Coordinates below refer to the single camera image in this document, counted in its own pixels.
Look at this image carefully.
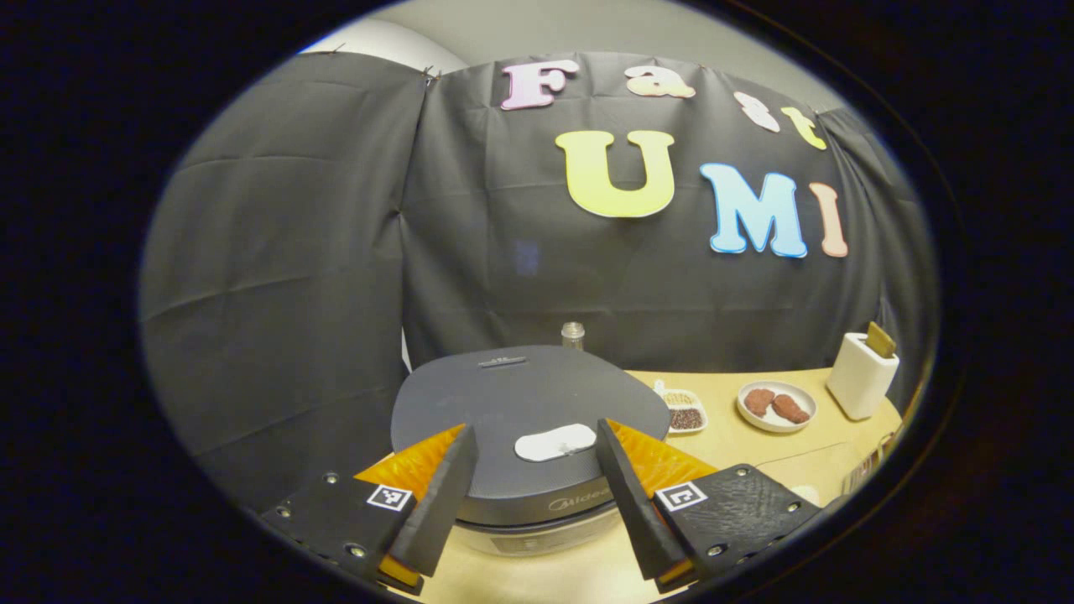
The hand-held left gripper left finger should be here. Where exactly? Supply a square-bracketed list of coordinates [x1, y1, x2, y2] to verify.
[260, 422, 481, 596]

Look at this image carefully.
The grey rice cooker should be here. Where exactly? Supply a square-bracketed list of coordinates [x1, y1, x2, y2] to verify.
[390, 344, 672, 559]

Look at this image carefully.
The white divided bean dish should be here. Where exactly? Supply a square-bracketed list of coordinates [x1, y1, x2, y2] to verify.
[653, 379, 709, 435]

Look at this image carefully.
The white chopstick holder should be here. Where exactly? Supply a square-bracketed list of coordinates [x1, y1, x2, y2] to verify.
[826, 332, 900, 421]

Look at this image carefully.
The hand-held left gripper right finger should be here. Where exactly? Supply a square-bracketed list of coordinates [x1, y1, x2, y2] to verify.
[594, 418, 823, 595]

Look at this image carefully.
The white round plate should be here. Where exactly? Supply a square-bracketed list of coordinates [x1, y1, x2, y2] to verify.
[736, 380, 817, 434]

